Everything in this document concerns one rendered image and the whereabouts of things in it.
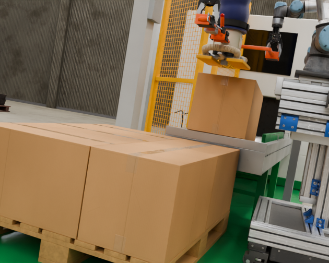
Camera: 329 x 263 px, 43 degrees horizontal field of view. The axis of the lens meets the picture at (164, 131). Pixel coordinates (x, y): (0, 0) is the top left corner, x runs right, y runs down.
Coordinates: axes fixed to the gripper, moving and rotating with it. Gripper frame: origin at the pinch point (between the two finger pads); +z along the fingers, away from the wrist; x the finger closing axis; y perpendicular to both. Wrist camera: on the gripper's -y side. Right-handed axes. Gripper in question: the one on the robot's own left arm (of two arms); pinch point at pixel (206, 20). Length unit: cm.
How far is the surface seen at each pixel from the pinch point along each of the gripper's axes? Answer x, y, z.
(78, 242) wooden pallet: 23, -52, 108
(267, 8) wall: 101, 967, -262
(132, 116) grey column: 91, 144, 61
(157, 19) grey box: 87, 151, -29
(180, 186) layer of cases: -16, -49, 76
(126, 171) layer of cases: 7, -53, 74
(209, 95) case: 8, 73, 34
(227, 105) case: -6, 72, 38
